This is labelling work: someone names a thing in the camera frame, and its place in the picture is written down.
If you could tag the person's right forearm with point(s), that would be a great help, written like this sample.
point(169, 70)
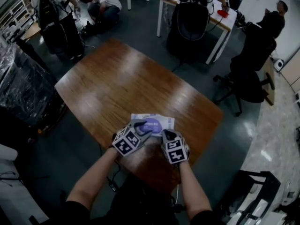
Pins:
point(192, 189)

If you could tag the black office chair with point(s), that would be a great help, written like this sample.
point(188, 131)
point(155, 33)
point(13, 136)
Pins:
point(248, 83)

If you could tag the white-legged work table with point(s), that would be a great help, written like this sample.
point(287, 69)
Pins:
point(226, 23)

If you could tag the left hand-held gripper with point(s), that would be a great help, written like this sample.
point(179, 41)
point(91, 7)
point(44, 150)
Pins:
point(126, 142)

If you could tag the brown wooden table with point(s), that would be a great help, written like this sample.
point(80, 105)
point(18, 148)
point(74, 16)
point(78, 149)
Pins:
point(117, 83)

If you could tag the white shelf unit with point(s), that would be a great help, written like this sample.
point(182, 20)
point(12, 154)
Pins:
point(16, 15)

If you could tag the white and purple wipes packet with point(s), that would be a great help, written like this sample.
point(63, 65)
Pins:
point(168, 123)

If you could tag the person's left forearm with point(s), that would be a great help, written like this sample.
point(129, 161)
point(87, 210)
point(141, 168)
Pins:
point(93, 177)

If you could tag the plastic-wrapped black pallet load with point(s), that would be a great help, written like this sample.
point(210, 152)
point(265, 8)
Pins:
point(25, 85)

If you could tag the white round appliance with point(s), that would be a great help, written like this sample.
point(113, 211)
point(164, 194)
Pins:
point(279, 65)

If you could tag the black backpack rig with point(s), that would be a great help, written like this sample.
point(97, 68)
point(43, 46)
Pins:
point(48, 10)
point(187, 48)

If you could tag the beige partition panel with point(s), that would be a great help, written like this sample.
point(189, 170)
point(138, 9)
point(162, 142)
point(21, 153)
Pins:
point(291, 74)

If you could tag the stack of wooden planks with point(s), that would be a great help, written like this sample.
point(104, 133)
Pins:
point(268, 64)

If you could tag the person's black-clothed torso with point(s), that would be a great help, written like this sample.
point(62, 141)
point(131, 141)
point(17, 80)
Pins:
point(140, 207)

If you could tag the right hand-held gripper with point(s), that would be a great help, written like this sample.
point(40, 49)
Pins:
point(174, 151)

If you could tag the small red box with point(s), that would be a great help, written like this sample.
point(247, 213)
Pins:
point(222, 13)

